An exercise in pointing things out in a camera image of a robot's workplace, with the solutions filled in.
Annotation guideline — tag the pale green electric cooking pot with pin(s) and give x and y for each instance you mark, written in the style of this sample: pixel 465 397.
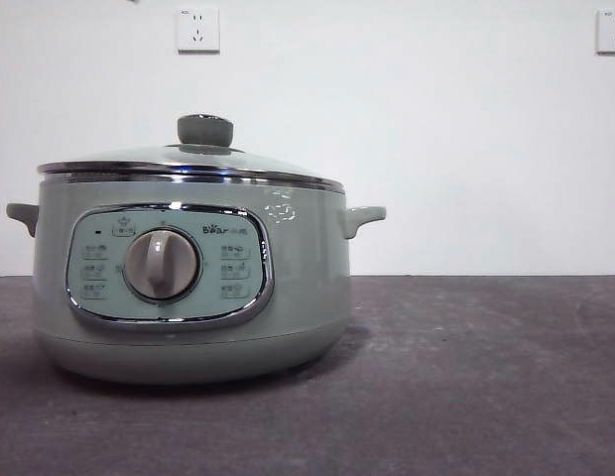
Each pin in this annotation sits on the pale green electric cooking pot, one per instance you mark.
pixel 297 277

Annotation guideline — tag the white wall socket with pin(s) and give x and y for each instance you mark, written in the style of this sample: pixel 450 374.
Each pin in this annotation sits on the white wall socket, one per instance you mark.
pixel 198 30
pixel 612 32

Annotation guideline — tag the glass lid with green knob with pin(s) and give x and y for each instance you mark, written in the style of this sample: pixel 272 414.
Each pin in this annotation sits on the glass lid with green knob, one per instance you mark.
pixel 204 130

